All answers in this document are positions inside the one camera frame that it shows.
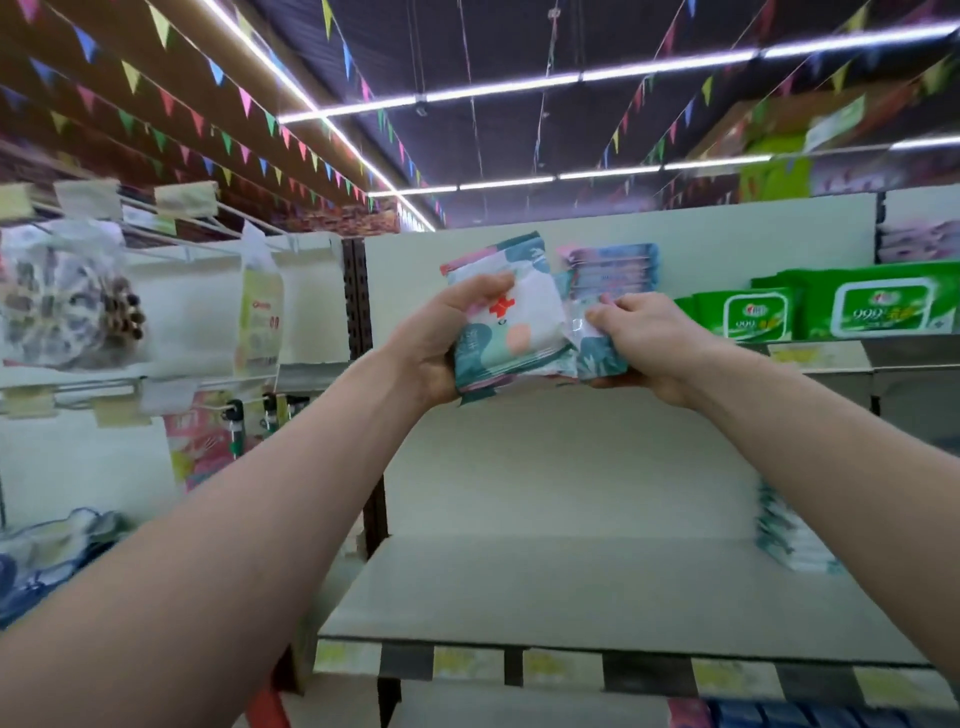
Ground person's left hand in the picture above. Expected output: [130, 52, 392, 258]
[382, 270, 516, 410]

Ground person's right hand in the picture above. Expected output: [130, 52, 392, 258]
[588, 292, 729, 410]

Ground metal store shelving unit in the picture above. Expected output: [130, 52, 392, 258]
[277, 183, 960, 728]

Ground stack of white green packets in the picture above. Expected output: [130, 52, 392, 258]
[754, 480, 842, 575]

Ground person's right forearm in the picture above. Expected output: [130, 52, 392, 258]
[690, 352, 960, 684]

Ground person's left forearm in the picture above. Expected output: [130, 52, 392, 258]
[0, 352, 437, 728]

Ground short ceiling light strip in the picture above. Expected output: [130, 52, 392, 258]
[367, 135, 960, 197]

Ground green yellow store sign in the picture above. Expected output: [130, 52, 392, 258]
[735, 97, 872, 204]

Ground diagonal ceiling light strip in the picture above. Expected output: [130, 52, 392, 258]
[202, 0, 437, 231]

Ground long ceiling light strip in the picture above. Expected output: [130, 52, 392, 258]
[277, 18, 960, 125]

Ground hanging packaged goods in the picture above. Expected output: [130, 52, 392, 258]
[0, 180, 347, 497]

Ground blue packaged goods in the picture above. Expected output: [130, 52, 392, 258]
[667, 697, 960, 728]

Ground wire display rack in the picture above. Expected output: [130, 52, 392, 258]
[0, 507, 137, 632]

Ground strings of colourful bunting flags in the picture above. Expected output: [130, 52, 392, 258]
[0, 0, 960, 227]

